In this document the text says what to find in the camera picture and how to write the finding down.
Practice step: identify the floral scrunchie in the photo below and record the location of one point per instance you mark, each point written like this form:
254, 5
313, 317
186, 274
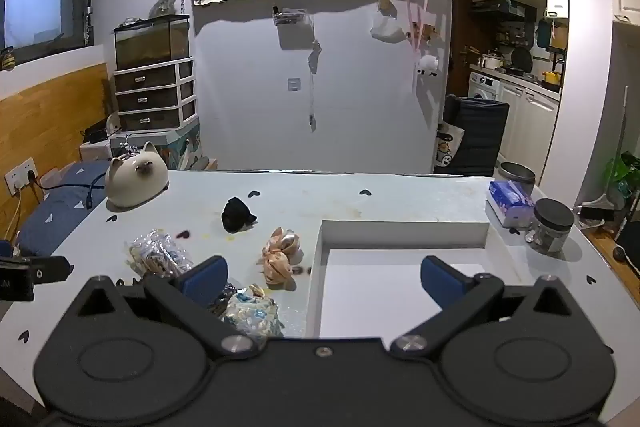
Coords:
252, 314

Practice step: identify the green plant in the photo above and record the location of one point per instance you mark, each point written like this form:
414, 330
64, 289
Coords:
620, 172

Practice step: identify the white kitchen cabinet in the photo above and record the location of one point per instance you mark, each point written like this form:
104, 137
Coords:
527, 122

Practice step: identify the round metal tin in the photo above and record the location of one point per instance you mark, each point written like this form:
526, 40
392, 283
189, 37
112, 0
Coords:
517, 177

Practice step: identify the wall socket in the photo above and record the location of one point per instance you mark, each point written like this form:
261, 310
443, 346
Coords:
22, 177

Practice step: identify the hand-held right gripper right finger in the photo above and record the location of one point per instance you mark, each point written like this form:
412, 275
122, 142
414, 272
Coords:
440, 279

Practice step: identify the cream cat figurine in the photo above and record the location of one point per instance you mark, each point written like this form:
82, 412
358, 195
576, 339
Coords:
135, 182

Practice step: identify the white drawer unit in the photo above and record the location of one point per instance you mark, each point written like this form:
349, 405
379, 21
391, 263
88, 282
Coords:
152, 94

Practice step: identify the teal printed storage box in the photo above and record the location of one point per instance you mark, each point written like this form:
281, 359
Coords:
185, 149

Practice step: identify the glass jar with black lid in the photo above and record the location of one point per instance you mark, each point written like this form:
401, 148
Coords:
550, 224

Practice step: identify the white hanging bag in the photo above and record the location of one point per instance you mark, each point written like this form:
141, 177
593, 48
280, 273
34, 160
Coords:
387, 28

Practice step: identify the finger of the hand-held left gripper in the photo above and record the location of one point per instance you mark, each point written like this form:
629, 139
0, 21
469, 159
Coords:
50, 269

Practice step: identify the blue tissue pack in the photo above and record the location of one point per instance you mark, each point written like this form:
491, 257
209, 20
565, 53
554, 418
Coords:
510, 202

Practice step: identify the glass fish tank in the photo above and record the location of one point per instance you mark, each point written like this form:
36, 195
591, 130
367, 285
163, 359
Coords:
150, 42

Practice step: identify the peach scrunchie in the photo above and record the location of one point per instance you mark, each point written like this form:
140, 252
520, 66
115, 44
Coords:
284, 241
275, 269

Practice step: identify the white plush toy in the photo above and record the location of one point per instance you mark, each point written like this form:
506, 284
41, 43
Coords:
427, 64

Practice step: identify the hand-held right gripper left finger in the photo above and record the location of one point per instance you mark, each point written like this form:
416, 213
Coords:
205, 279

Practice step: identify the black scrunchie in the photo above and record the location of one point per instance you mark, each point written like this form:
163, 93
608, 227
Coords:
237, 214

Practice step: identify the white box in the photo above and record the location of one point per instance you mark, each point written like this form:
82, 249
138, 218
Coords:
400, 287

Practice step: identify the blue pillow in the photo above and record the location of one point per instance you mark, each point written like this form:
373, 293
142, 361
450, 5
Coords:
55, 217

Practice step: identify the printed tote bag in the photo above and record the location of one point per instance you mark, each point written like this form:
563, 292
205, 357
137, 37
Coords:
447, 144

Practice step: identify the washing machine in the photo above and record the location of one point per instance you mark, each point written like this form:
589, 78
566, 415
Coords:
485, 87

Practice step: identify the clear wall holder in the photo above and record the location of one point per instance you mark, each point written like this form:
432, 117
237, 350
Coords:
290, 17

